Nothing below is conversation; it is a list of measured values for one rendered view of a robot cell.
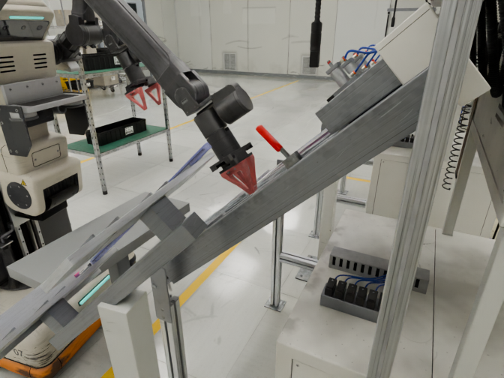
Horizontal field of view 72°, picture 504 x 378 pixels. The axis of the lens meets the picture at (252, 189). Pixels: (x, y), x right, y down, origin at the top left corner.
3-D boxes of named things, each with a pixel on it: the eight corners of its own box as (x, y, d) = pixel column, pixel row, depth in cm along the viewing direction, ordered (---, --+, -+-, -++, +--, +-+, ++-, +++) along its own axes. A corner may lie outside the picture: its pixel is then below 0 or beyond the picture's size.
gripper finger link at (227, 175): (272, 179, 79) (250, 144, 78) (259, 191, 74) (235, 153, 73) (250, 190, 83) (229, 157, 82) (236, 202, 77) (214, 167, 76)
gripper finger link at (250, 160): (271, 181, 79) (248, 145, 78) (257, 193, 73) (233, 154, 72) (249, 192, 82) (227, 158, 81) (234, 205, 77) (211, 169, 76)
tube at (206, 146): (78, 280, 82) (74, 276, 81) (82, 276, 83) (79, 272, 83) (208, 149, 56) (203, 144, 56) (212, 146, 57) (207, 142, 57)
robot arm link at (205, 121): (199, 114, 80) (186, 118, 75) (221, 97, 76) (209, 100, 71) (215, 140, 80) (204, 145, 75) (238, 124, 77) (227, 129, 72)
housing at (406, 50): (433, 125, 50) (372, 46, 49) (436, 82, 89) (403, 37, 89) (492, 88, 45) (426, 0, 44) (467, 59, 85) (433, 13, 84)
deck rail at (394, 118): (173, 284, 87) (157, 265, 87) (178, 279, 88) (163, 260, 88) (457, 104, 46) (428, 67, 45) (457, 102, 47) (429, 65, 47)
